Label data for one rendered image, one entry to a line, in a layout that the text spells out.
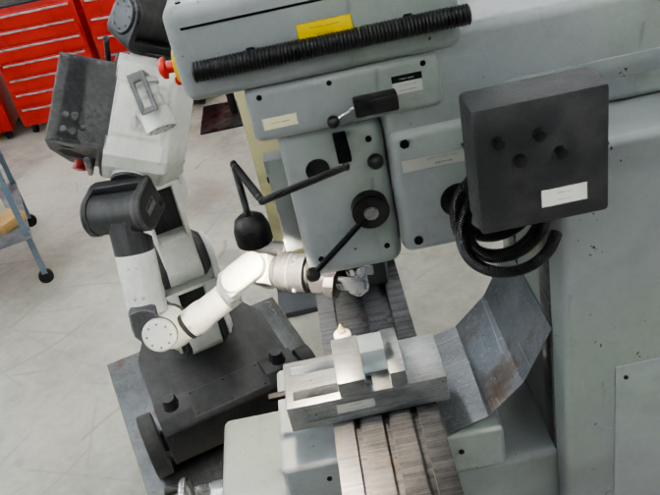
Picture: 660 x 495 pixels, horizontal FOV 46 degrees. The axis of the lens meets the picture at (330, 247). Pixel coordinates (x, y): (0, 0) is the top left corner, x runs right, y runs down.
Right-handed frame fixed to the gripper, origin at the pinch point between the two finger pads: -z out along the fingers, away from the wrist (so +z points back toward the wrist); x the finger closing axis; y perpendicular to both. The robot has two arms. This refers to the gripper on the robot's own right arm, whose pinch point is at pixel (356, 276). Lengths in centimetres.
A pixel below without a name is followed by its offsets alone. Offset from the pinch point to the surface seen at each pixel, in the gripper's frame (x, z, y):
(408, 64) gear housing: -4, -19, -49
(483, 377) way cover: 4.8, -24.2, 30.4
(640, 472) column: 1, -58, 51
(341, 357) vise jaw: -7.9, 3.7, 16.4
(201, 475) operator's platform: 4, 66, 84
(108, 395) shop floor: 66, 157, 124
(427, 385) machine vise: -8.2, -15.2, 21.8
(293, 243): -6.6, 9.4, -12.6
